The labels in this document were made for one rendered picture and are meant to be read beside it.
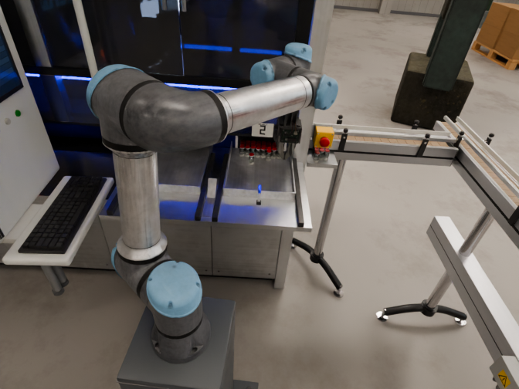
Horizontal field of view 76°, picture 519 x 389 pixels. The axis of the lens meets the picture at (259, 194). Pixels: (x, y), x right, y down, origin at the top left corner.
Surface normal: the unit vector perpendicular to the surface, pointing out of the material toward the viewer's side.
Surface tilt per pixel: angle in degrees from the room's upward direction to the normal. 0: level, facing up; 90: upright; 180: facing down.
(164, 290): 8
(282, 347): 0
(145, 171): 89
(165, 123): 67
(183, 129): 79
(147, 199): 90
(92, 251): 90
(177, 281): 8
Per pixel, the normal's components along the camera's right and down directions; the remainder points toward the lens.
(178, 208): 0.07, -0.79
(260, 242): -0.02, 0.62
